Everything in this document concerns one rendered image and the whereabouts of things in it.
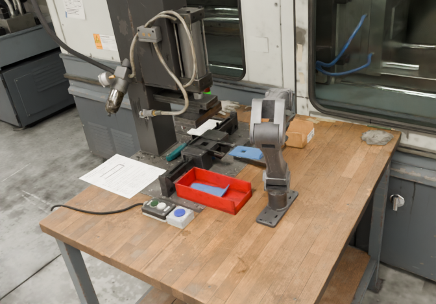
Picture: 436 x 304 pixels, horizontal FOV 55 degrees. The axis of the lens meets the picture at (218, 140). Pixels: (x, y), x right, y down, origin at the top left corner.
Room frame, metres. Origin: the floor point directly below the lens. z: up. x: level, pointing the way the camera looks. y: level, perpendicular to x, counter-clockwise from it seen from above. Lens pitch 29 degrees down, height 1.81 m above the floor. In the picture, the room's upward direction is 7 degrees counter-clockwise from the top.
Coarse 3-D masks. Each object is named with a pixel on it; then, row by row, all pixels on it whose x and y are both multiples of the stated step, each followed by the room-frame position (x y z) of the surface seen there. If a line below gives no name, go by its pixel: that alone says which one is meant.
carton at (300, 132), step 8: (264, 120) 1.69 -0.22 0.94; (296, 120) 1.60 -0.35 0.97; (288, 128) 1.62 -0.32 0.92; (296, 128) 1.60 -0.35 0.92; (304, 128) 1.58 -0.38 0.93; (312, 128) 1.56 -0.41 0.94; (288, 136) 1.50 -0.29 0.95; (296, 136) 1.48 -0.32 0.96; (304, 136) 1.56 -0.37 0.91; (312, 136) 1.55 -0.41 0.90; (288, 144) 1.50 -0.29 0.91; (296, 144) 1.48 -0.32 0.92; (304, 144) 1.48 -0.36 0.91
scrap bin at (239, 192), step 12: (192, 168) 1.33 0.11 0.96; (180, 180) 1.26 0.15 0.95; (192, 180) 1.31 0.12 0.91; (204, 180) 1.31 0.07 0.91; (216, 180) 1.27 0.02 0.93; (228, 180) 1.24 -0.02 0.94; (240, 180) 1.21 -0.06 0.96; (180, 192) 1.23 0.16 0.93; (192, 192) 1.20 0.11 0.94; (204, 192) 1.17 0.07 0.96; (228, 192) 1.22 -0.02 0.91; (240, 192) 1.21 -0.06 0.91; (204, 204) 1.17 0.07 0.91; (216, 204) 1.14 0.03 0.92; (228, 204) 1.11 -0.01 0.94; (240, 204) 1.12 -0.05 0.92
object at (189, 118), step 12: (156, 96) 1.55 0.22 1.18; (168, 96) 1.55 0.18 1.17; (180, 96) 1.51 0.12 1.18; (192, 96) 1.49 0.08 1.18; (204, 96) 1.48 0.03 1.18; (216, 96) 1.47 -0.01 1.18; (192, 108) 1.44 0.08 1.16; (204, 108) 1.41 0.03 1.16; (216, 108) 1.47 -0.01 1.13; (180, 120) 1.40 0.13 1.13; (192, 120) 1.37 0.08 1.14; (204, 120) 1.41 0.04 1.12
